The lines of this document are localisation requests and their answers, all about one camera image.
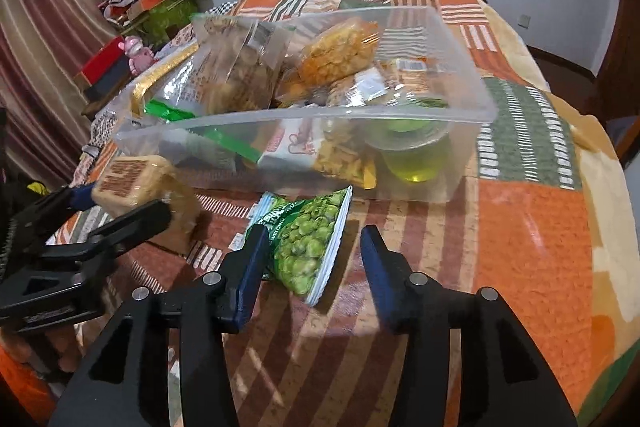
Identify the blue white snack bag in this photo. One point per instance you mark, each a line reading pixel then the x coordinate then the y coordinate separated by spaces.
pixel 185 149

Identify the clear green-edged biscuit bag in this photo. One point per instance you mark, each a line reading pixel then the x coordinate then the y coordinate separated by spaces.
pixel 235 69

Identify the brown rice cake block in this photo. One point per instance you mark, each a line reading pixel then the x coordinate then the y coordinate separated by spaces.
pixel 131 181

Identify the orange puffed snack bag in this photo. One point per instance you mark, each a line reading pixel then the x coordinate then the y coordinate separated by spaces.
pixel 337 53

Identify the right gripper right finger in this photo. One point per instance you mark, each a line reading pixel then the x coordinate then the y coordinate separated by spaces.
pixel 505 379

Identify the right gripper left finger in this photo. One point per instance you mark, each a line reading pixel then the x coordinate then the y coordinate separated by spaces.
pixel 123 379

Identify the orange sleeve forearm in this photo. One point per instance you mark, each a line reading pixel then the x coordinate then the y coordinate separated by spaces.
pixel 31 392

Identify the clear plastic storage bin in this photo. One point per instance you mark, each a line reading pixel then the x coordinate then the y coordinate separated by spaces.
pixel 308 148

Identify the green jelly cup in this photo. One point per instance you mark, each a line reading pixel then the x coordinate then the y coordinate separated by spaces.
pixel 413 150

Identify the patchwork bed blanket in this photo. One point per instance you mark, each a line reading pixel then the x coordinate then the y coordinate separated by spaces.
pixel 542 213

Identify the green pea snack bag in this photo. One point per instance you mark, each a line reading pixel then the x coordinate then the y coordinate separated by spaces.
pixel 305 236

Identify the wooden door frame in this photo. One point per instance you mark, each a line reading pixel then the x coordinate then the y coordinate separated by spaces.
pixel 617 82

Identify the wall socket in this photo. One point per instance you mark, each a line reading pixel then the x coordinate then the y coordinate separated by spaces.
pixel 524 21

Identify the pink plush toy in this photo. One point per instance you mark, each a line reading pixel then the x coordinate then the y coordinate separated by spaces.
pixel 140 57

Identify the striped curtain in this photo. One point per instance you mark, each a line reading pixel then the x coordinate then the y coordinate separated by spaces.
pixel 44 44

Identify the red box on side table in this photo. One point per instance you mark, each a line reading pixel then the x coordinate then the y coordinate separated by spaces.
pixel 104 72

